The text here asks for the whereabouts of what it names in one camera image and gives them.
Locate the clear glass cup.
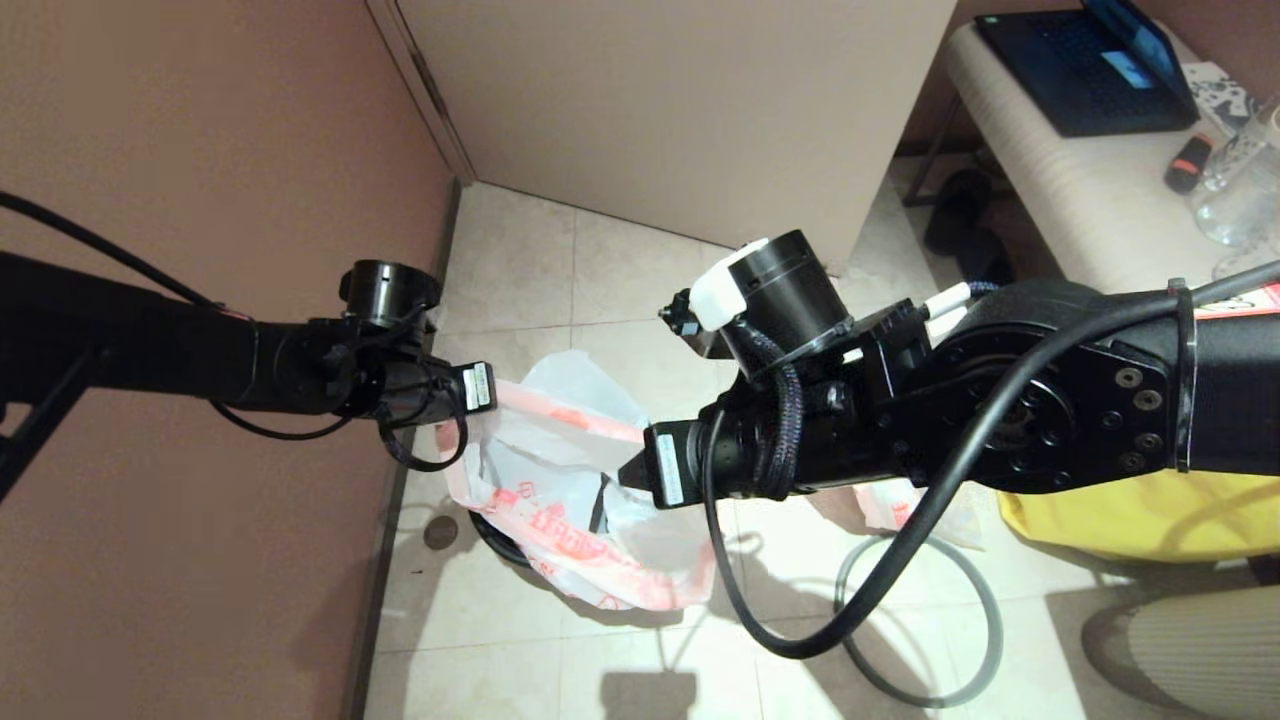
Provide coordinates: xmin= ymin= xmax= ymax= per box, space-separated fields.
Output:
xmin=1213 ymin=245 xmax=1280 ymax=283
xmin=1187 ymin=160 xmax=1280 ymax=250

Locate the white red-printed plastic bag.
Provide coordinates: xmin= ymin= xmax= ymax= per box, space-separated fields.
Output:
xmin=436 ymin=350 xmax=719 ymax=613

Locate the black round trash bin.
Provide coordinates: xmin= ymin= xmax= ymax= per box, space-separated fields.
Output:
xmin=470 ymin=510 xmax=536 ymax=571

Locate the yellow bag with black handle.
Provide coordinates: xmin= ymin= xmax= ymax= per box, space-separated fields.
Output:
xmin=998 ymin=468 xmax=1280 ymax=564

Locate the spare white plastic bag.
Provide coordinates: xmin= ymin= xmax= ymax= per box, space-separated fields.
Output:
xmin=850 ymin=478 xmax=986 ymax=551

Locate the beige door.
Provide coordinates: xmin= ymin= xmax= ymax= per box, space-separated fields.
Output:
xmin=398 ymin=0 xmax=959 ymax=280

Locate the grey plastic bin ring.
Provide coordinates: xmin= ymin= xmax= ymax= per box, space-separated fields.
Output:
xmin=834 ymin=530 xmax=1005 ymax=710

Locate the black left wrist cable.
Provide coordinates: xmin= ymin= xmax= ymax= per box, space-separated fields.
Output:
xmin=0 ymin=190 xmax=471 ymax=474

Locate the cream striped bench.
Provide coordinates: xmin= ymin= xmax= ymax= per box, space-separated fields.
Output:
xmin=905 ymin=22 xmax=1280 ymax=296

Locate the black orange handheld device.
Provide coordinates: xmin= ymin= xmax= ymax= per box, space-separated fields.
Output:
xmin=1162 ymin=135 xmax=1214 ymax=197

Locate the dark blue laptop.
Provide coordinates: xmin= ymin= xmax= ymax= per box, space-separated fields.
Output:
xmin=973 ymin=0 xmax=1200 ymax=141

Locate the beige door frame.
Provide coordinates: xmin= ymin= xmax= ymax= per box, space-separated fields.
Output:
xmin=365 ymin=0 xmax=479 ymax=189

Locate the white black patterned card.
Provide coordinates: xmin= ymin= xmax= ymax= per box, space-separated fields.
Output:
xmin=1180 ymin=65 xmax=1257 ymax=137

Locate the clear ribbed glass bottle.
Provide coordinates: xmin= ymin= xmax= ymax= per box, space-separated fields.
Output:
xmin=1198 ymin=100 xmax=1280 ymax=196

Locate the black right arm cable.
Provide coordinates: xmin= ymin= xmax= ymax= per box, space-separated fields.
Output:
xmin=702 ymin=260 xmax=1280 ymax=661

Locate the beige striped stool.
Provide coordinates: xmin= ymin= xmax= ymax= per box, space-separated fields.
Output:
xmin=1082 ymin=585 xmax=1280 ymax=720

